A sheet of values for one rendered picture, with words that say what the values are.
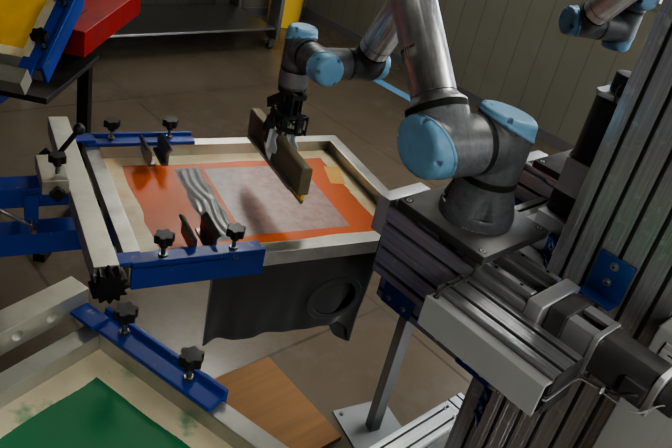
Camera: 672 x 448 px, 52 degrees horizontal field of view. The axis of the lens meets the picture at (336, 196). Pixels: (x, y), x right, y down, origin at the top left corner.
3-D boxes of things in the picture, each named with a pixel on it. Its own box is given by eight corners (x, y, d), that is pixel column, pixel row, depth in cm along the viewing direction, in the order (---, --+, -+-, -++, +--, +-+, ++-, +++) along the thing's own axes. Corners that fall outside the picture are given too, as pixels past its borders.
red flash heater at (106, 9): (29, -7, 282) (28, -37, 277) (139, 17, 285) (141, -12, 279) (-53, 33, 229) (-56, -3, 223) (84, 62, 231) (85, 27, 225)
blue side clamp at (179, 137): (188, 151, 204) (190, 130, 200) (193, 159, 200) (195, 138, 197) (82, 155, 189) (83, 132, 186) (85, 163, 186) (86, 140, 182)
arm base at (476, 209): (525, 225, 138) (542, 182, 133) (481, 242, 128) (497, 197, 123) (468, 189, 147) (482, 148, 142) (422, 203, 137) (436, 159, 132)
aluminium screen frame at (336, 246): (332, 145, 226) (335, 134, 224) (428, 246, 183) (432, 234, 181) (81, 153, 188) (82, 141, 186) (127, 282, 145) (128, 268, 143)
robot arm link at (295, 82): (275, 63, 168) (305, 64, 172) (272, 81, 171) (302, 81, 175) (287, 75, 163) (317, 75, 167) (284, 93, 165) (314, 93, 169)
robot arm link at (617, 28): (583, 40, 185) (598, 0, 179) (616, 45, 188) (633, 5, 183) (600, 50, 178) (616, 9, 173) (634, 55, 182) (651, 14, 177)
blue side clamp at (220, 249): (254, 260, 163) (258, 236, 160) (261, 273, 159) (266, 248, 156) (125, 276, 148) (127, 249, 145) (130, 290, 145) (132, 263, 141)
